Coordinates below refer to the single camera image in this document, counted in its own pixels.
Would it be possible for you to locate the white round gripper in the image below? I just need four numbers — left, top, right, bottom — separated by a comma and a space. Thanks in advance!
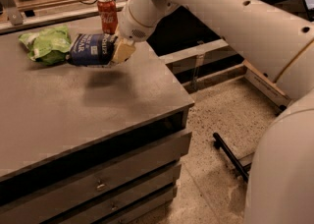
111, 1, 155, 64

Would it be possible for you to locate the blue Kettle chip bag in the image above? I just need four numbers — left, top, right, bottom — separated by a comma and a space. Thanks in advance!
66, 33, 118, 66

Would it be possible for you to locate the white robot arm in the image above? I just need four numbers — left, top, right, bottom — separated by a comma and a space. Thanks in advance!
119, 0, 314, 224

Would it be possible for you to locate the green rice chip bag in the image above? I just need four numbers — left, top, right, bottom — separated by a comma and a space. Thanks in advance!
19, 26, 71, 66

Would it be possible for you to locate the red Coca-Cola can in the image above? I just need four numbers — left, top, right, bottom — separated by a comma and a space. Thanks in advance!
97, 0, 118, 34

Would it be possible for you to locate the grey drawer cabinet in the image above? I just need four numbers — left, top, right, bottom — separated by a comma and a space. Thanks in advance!
0, 33, 192, 224

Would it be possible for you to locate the cardboard box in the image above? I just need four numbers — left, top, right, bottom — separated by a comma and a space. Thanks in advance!
243, 61, 291, 107

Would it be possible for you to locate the middle grey drawer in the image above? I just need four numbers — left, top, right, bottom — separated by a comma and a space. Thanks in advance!
45, 162, 182, 224

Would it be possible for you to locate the grey drawer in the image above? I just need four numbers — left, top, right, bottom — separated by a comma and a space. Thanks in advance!
0, 130, 191, 224
45, 162, 182, 224
94, 184, 179, 224

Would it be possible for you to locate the bottom grey drawer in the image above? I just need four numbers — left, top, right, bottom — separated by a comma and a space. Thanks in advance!
94, 184, 179, 224

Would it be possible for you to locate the black stand base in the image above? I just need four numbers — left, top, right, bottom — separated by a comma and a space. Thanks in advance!
213, 133, 253, 182

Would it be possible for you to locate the top grey drawer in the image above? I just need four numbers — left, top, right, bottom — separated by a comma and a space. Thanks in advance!
0, 130, 191, 224

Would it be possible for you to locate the metal frame rail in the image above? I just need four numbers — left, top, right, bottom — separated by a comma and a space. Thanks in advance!
0, 0, 295, 35

